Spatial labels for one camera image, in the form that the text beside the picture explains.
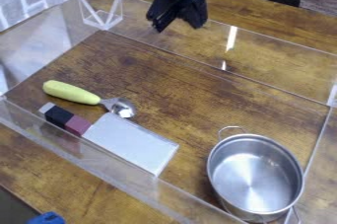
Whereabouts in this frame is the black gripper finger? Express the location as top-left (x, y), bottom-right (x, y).
top-left (179, 0), bottom-right (208, 29)

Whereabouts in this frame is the spoon with yellow-green handle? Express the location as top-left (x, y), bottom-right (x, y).
top-left (43, 80), bottom-right (136, 118)

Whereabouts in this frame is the toy cleaver knife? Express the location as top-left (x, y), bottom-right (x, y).
top-left (39, 103), bottom-right (179, 176)

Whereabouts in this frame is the stainless steel pot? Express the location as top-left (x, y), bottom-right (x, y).
top-left (207, 126), bottom-right (304, 224)

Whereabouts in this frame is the blue object at bottom edge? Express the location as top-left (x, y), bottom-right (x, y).
top-left (27, 211), bottom-right (66, 224)

